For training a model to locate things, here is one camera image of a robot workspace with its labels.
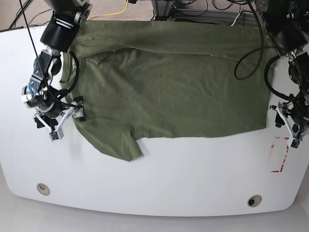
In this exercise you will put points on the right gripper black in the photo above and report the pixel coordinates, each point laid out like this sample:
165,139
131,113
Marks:
54,116

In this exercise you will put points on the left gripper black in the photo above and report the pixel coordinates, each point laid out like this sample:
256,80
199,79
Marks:
294,115

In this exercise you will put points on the olive green t-shirt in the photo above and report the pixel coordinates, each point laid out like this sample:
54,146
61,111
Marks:
151,79

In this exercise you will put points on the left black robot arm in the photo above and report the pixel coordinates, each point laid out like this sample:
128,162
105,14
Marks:
287,24

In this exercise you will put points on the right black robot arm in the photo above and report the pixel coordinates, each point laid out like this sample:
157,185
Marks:
66,21

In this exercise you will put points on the red tape rectangle marking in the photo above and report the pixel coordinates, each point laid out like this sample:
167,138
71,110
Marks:
278,154

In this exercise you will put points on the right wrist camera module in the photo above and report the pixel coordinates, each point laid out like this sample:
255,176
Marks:
56,134

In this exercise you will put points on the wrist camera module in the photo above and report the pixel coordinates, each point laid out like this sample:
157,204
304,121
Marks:
295,143
56,134

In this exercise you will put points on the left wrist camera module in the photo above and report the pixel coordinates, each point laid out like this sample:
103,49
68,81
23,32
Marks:
295,143

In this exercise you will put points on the left table cable grommet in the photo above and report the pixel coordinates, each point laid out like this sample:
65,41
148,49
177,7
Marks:
43,189

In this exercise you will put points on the table cable grommet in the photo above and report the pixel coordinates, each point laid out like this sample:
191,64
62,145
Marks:
43,189
254,201

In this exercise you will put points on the right table cable grommet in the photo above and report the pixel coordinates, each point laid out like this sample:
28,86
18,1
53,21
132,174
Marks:
254,201

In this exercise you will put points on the grey aluminium frame rail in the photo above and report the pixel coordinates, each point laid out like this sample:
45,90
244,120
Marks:
227,12

